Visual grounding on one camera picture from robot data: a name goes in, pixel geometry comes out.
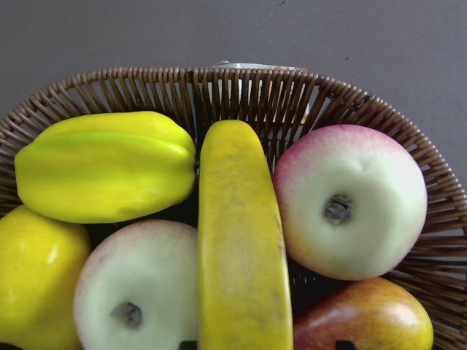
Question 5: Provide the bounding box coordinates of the yellow lemon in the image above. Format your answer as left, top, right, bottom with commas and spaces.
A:
1, 206, 91, 349

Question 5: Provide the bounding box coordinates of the yellow starfruit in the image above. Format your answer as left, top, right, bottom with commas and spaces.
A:
15, 112, 196, 224

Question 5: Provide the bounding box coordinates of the brown wicker basket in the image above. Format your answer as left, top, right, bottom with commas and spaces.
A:
1, 67, 466, 349

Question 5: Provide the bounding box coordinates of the orange mango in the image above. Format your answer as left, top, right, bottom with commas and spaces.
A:
293, 277, 434, 349

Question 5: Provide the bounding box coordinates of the red apple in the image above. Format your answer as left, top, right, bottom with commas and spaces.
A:
273, 125, 428, 281
74, 219, 198, 349

